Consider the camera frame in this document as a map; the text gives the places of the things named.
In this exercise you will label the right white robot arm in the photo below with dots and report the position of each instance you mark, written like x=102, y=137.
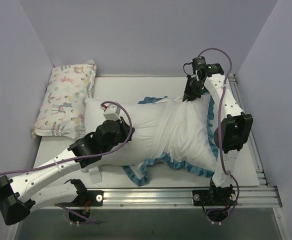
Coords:
x=233, y=124

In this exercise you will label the right aluminium side rail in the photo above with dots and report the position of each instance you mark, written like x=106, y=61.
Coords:
x=248, y=167

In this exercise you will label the animal print white pillow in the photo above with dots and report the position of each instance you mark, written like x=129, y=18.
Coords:
x=63, y=107

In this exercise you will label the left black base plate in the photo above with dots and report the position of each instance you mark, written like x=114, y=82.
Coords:
x=93, y=198

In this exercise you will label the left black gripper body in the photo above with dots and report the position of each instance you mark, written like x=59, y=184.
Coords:
x=125, y=125

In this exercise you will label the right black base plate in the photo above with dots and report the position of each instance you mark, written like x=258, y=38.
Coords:
x=209, y=198

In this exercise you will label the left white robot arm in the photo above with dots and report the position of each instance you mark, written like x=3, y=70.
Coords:
x=29, y=190

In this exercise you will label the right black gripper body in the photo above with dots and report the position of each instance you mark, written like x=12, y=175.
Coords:
x=192, y=88

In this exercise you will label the aluminium mounting rail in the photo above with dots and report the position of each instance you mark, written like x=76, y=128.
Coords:
x=152, y=198

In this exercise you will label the blue white plush pillowcase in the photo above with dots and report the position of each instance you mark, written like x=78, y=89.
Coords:
x=184, y=136

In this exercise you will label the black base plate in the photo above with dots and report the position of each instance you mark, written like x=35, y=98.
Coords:
x=209, y=198
x=93, y=198

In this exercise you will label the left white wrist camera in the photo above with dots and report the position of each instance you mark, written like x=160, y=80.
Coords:
x=111, y=112

